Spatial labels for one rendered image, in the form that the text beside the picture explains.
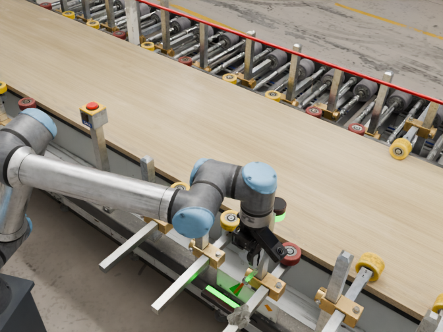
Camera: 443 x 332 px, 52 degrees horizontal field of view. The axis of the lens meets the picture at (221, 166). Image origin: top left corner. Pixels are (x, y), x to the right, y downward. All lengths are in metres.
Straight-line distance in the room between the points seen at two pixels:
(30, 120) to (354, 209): 1.18
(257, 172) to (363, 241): 0.67
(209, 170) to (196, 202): 0.12
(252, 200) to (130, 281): 1.58
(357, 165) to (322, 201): 0.30
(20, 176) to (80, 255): 1.59
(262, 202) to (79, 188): 0.46
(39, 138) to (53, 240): 1.61
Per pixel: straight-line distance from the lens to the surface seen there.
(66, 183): 1.19
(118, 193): 1.13
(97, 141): 1.77
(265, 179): 1.13
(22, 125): 1.38
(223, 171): 1.16
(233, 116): 2.21
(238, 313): 1.48
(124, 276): 2.67
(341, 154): 2.06
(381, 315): 1.73
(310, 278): 1.77
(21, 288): 1.99
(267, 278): 1.56
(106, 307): 2.57
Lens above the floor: 2.12
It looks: 40 degrees down
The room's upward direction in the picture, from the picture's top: 2 degrees clockwise
